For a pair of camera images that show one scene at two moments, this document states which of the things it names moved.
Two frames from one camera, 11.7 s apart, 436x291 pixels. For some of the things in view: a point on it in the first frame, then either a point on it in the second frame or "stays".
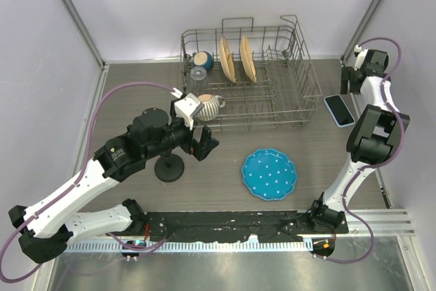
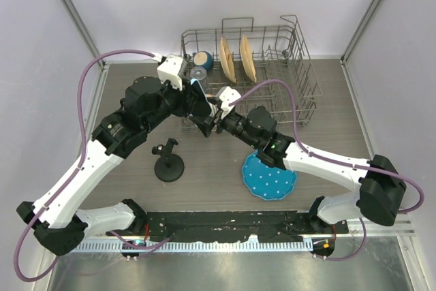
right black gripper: (347, 73) → (206, 123)
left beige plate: (227, 59) stays
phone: (338, 110) → (199, 103)
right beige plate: (247, 56) stays
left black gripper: (199, 150) → (184, 109)
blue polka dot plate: (269, 174) stays
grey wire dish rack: (249, 78) stays
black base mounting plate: (234, 227) stays
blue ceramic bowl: (203, 58) stays
